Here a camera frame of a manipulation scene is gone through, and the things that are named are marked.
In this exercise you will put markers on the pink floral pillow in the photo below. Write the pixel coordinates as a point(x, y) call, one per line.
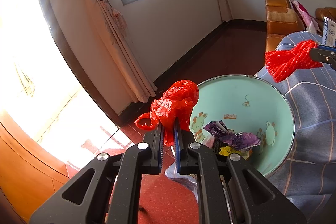
point(302, 11)

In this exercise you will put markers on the brown leather sofa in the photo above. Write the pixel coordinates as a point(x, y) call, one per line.
point(325, 14)
point(281, 19)

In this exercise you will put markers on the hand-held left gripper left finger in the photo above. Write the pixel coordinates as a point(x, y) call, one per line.
point(160, 145)

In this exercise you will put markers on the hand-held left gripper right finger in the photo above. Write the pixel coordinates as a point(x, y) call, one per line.
point(177, 145)

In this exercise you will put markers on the mint green cartoon basin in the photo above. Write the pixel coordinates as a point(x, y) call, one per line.
point(249, 108)

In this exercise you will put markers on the purple wrapper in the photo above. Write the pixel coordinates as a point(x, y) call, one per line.
point(236, 138)

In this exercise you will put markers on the wooden door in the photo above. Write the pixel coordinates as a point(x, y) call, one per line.
point(26, 174)

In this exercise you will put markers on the red net bundle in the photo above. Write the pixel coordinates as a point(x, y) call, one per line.
point(291, 61)

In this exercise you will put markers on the pink curtain with tassel tieback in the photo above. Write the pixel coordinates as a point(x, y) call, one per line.
point(118, 43)

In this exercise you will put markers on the white milk carton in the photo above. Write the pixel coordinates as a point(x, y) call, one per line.
point(329, 32)

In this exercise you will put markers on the red plastic bag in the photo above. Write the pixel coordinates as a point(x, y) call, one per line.
point(176, 100)

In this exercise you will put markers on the black net bundle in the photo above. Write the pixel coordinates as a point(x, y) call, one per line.
point(217, 146)

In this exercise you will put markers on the yellow wrapper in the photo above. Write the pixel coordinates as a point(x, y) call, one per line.
point(229, 151)

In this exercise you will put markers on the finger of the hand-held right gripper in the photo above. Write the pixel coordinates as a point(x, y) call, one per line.
point(321, 56)
point(326, 48)

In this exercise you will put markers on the blue plaid tablecloth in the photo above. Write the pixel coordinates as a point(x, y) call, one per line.
point(315, 108)

